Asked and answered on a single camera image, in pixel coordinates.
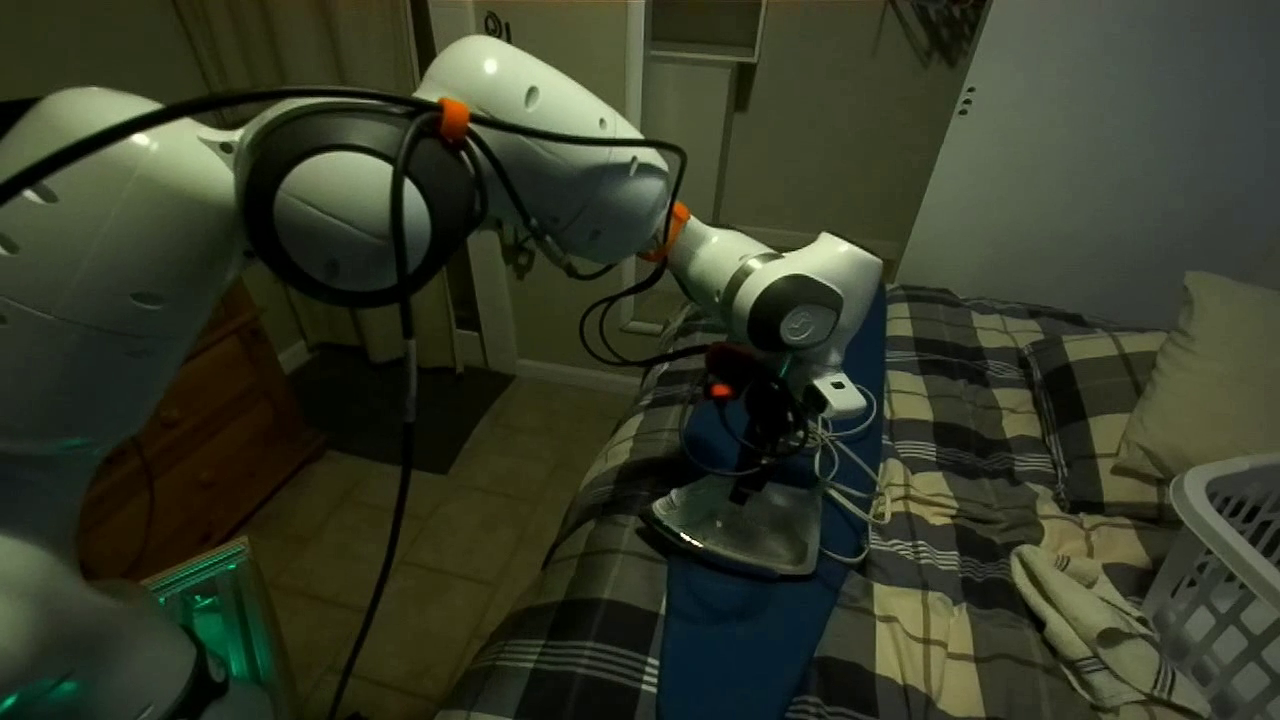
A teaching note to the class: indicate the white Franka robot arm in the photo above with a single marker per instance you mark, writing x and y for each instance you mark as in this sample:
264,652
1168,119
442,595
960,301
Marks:
107,264

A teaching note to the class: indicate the dark hanging wall item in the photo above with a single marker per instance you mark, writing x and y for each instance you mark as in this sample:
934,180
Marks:
941,25

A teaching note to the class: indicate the brown wooden dresser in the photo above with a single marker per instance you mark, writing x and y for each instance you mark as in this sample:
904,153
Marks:
202,452

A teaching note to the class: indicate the beige pillow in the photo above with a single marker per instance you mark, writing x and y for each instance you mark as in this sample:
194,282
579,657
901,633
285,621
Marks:
1215,387

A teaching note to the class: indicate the white plastic laundry basket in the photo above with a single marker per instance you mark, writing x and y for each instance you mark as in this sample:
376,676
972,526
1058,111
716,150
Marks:
1234,507

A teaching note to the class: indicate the cream crumpled cloth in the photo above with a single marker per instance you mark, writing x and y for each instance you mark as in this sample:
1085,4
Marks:
1082,614

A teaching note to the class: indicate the blue ironing board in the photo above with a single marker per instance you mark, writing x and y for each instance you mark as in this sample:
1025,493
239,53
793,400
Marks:
735,641

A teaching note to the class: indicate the white door frame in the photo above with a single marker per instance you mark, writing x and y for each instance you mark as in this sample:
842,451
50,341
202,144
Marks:
694,94

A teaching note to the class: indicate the white closet door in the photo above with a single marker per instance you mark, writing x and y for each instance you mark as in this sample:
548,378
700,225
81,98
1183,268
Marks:
1093,162

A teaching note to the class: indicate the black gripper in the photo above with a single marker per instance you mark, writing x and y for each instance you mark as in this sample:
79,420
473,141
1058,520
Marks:
763,392

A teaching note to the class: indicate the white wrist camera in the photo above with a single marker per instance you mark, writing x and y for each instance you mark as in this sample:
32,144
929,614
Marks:
842,399

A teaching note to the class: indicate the dark floor mat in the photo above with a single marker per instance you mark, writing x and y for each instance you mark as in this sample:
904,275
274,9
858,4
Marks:
346,400

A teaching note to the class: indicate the plaid bedspread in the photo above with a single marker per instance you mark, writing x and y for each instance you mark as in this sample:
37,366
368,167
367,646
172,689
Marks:
960,400

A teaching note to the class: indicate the white steam iron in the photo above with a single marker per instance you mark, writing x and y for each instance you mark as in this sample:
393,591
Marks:
744,533

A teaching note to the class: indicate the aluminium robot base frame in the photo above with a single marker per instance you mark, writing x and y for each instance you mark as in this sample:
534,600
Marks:
215,614

